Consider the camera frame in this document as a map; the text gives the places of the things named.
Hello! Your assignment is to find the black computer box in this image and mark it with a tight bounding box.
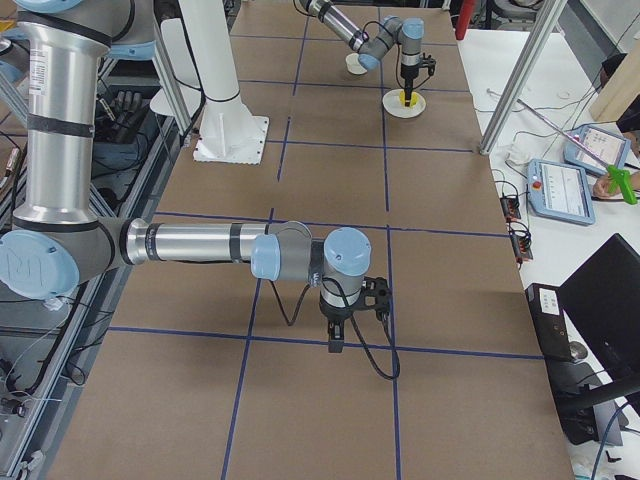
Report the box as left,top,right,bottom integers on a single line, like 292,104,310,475
525,283,588,363

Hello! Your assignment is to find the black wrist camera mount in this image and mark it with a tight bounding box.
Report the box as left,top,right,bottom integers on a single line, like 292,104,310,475
357,277,392,322

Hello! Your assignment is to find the white bowl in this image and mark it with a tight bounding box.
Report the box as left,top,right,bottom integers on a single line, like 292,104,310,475
345,53,367,76

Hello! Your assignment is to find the person's hand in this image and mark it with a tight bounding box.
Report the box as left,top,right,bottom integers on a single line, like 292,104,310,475
592,175,620,199

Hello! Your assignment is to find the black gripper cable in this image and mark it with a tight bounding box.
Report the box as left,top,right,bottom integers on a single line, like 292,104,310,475
269,279,401,380

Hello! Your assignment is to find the black monitor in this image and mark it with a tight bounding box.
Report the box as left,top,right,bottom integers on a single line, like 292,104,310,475
558,233,639,379

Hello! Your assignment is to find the brown cardboard table cover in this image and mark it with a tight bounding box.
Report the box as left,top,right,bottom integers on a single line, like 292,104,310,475
49,1,572,479

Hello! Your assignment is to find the aluminium frame post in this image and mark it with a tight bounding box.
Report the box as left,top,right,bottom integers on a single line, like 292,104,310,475
479,0,567,155

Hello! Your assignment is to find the green grabber tool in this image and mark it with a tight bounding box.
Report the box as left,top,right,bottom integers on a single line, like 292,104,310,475
517,99,638,205

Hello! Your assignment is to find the blue tape strip lengthwise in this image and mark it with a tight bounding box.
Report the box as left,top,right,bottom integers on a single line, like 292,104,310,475
219,280,262,480

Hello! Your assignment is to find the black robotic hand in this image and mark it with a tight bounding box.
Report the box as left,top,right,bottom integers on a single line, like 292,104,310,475
95,90,149,144

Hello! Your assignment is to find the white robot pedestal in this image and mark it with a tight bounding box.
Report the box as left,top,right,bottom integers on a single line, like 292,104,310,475
160,1,269,165

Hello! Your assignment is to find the far teach pendant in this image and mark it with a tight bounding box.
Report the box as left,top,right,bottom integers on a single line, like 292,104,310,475
563,125,631,176

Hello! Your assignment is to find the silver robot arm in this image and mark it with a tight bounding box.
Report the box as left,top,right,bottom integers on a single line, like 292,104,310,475
293,0,435,108
1,1,378,353

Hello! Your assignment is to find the small orange circuit board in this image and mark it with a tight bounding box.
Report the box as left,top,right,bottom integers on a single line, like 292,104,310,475
500,196,521,222

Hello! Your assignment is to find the red fire extinguisher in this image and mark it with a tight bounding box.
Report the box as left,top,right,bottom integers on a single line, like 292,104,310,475
455,0,476,41

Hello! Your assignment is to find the yellow lemon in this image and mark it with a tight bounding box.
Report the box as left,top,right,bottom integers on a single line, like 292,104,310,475
398,89,419,108

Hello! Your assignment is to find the near teach pendant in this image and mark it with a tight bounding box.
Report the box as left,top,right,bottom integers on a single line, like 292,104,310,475
527,159,595,225

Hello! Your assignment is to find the blue tape strip crosswise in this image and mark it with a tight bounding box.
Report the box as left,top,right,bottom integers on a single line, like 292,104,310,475
107,326,544,361

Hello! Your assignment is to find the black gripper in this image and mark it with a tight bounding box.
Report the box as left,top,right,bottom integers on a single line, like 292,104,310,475
400,63,417,107
320,297,356,353

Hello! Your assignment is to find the teach pendant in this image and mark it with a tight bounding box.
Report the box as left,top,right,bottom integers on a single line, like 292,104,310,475
527,159,595,225
563,125,631,176

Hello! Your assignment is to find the white plate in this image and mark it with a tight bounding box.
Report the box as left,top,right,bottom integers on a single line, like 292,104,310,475
382,89,426,119

